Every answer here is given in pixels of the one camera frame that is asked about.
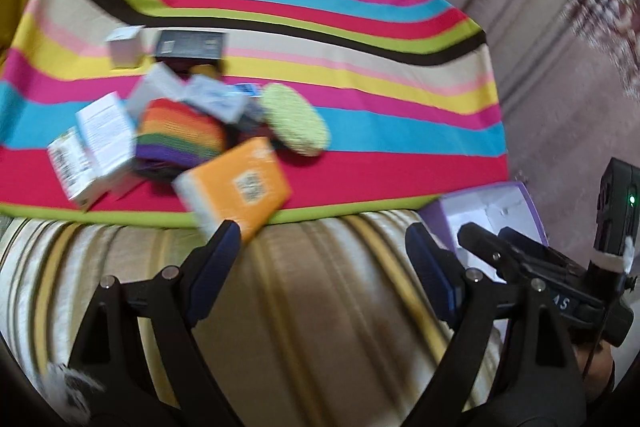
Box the blue text box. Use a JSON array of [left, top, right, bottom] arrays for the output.
[[181, 75, 264, 124]]

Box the person's right hand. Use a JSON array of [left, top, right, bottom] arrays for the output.
[[573, 340, 615, 400]]

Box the purple white storage box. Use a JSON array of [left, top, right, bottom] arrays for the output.
[[418, 181, 548, 282]]

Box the white green printed box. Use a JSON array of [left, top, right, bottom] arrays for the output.
[[47, 127, 107, 211]]

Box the orange tissue pack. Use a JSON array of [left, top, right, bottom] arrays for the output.
[[172, 138, 292, 243]]

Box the white box with text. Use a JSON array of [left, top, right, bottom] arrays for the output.
[[76, 92, 134, 183]]

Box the rainbow striped wristband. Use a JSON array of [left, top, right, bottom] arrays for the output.
[[132, 98, 229, 181]]

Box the colourful striped cloth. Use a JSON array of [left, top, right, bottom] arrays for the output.
[[1, 0, 508, 222]]

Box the small white box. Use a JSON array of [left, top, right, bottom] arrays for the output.
[[125, 63, 186, 121]]

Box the green round sponge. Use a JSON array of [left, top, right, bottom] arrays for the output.
[[260, 82, 331, 157]]

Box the gold small box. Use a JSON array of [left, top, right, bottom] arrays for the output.
[[190, 64, 219, 80]]

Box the white cube box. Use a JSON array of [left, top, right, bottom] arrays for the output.
[[105, 25, 144, 69]]

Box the black rectangular box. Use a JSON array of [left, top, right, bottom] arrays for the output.
[[154, 29, 224, 62]]

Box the black camera module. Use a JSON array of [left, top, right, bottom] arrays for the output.
[[593, 157, 639, 256]]

